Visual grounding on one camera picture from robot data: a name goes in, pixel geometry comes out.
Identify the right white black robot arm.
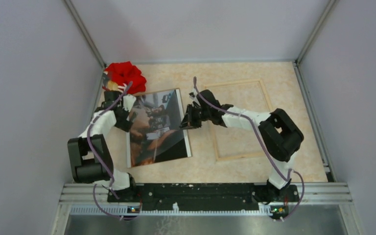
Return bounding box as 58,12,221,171
179,90,304,204

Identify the wooden picture frame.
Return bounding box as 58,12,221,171
204,79,274,161

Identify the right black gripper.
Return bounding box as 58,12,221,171
178,104,211,131

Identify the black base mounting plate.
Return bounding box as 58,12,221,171
107,183,299,212

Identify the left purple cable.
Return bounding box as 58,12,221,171
87,81,142,221

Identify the red cloth toy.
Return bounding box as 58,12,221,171
102,61,146,94

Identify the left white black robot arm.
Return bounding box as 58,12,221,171
67,91,138,202

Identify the purple cable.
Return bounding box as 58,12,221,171
192,76,306,222
87,81,142,221

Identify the aluminium front rail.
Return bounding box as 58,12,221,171
51,182,363,235

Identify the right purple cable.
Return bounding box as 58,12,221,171
192,76,306,222

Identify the large glossy photo print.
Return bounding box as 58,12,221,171
126,88,192,168

